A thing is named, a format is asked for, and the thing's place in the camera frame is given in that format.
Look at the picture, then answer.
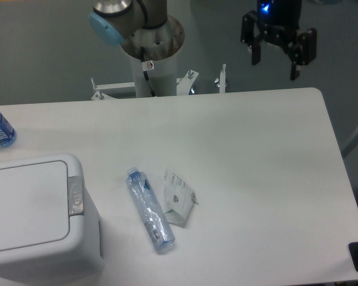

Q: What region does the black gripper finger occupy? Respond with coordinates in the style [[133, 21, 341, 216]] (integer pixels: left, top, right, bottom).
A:
[[289, 28, 317, 80], [240, 10, 267, 66]]

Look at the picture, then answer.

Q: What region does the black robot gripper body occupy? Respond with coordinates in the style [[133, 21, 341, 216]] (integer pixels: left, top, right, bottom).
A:
[[257, 1, 302, 54]]

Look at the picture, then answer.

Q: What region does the grey trash can push button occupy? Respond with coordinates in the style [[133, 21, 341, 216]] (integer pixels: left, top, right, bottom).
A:
[[67, 176, 84, 216]]

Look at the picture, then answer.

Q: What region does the white trash can lid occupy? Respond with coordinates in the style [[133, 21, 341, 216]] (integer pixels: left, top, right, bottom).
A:
[[0, 161, 69, 251]]

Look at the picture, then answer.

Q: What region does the white trash can body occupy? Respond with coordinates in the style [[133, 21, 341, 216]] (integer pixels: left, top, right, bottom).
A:
[[0, 153, 104, 285]]

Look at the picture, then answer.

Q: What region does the empty clear plastic bottle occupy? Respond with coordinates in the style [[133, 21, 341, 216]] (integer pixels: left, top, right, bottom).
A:
[[125, 167, 175, 253]]

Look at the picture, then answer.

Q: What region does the white pedestal base bracket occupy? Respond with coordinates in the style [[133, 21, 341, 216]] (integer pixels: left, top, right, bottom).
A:
[[90, 63, 229, 101]]

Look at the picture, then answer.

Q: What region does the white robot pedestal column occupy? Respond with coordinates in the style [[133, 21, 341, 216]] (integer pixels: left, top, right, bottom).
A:
[[121, 15, 185, 80]]

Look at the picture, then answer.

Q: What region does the black cable on pedestal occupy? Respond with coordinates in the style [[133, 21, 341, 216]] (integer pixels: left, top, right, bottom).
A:
[[139, 46, 156, 98]]

